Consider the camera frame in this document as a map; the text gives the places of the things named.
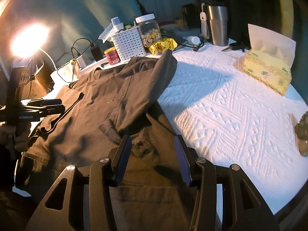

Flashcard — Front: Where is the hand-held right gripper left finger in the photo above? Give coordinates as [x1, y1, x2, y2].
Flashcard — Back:
[25, 135, 132, 231]

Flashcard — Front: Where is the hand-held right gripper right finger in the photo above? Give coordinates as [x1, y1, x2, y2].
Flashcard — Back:
[174, 134, 281, 231]

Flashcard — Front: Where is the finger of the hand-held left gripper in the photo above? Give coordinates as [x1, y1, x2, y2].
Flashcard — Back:
[37, 105, 66, 116]
[36, 98, 62, 106]

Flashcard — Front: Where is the dark brown shirt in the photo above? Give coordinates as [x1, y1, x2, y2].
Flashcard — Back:
[14, 49, 217, 231]

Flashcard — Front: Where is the person's left hand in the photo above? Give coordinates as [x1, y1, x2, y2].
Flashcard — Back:
[0, 121, 31, 153]

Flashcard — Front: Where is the cardboard box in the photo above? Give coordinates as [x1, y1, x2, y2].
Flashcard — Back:
[20, 59, 55, 100]

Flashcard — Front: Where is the white printed mug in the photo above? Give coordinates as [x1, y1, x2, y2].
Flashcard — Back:
[58, 61, 80, 82]

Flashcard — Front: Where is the white charger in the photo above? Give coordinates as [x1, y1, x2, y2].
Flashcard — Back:
[76, 56, 87, 69]

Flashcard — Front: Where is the white desk lamp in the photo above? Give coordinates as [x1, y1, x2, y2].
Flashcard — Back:
[9, 23, 61, 82]

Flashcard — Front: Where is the white power strip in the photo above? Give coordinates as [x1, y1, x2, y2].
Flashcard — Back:
[78, 58, 114, 75]

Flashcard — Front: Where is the black power adapter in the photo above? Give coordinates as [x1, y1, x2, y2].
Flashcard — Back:
[90, 44, 104, 62]

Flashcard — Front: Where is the red can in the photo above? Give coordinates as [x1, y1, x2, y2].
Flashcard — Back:
[104, 48, 120, 66]

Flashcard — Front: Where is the crumpled white tissue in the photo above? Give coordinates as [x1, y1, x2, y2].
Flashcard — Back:
[98, 25, 116, 44]

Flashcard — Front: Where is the teal curtain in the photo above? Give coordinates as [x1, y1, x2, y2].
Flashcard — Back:
[0, 0, 143, 62]

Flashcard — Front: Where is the white perforated basket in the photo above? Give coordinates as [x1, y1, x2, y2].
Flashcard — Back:
[110, 25, 147, 61]

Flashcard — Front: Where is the small white bottle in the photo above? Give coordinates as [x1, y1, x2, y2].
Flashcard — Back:
[111, 17, 125, 33]

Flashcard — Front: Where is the yellow snack packet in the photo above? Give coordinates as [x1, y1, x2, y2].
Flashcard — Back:
[148, 38, 178, 54]

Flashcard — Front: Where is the clear jar with white lid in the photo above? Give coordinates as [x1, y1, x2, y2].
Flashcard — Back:
[135, 14, 161, 49]

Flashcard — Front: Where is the white pill bottle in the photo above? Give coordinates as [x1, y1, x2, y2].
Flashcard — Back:
[184, 36, 200, 45]

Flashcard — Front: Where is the dark flat phone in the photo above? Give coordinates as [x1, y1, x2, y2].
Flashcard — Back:
[168, 32, 191, 51]

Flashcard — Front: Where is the yellow tissue pack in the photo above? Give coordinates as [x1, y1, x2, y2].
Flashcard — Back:
[234, 23, 297, 96]

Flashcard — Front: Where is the small brown figurine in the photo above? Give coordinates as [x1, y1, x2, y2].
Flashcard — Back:
[292, 111, 308, 157]

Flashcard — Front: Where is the black car key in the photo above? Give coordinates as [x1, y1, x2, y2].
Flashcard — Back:
[221, 41, 250, 53]

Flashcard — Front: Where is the steel tumbler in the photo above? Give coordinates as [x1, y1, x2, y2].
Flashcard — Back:
[204, 2, 229, 47]

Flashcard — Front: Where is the dark box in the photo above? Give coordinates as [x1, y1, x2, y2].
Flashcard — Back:
[182, 3, 200, 28]

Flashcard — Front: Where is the grey door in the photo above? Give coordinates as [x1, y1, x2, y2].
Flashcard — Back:
[131, 0, 203, 29]

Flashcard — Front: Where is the yellow-green curtain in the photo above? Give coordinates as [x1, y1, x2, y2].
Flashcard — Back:
[276, 0, 295, 39]

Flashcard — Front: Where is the black charger cable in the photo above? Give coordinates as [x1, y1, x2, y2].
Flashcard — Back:
[54, 50, 78, 69]
[71, 38, 97, 58]

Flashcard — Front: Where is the thin black cable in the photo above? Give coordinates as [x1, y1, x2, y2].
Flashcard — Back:
[193, 38, 205, 52]

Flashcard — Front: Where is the white strap tag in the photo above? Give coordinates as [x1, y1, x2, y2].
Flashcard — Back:
[200, 3, 209, 39]

